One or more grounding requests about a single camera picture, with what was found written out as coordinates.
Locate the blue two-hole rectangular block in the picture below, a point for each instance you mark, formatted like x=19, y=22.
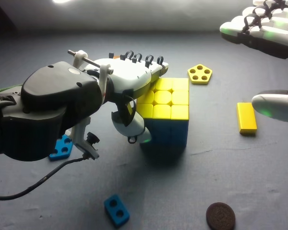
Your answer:
x=111, y=210

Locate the yellow pentagon block with holes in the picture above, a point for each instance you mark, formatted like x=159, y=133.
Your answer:
x=200, y=80

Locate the chocolate sandwich cookie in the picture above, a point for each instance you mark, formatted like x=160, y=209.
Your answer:
x=220, y=216

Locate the yellow and blue puzzle cube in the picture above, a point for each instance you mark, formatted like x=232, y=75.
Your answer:
x=172, y=100

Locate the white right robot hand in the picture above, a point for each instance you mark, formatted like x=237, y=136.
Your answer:
x=273, y=105

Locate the yellow rectangular block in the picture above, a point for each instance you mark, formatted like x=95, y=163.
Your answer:
x=246, y=117

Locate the blue pentagon block with holes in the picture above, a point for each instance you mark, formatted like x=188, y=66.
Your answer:
x=60, y=153

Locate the grey table cloth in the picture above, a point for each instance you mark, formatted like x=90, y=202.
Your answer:
x=158, y=187

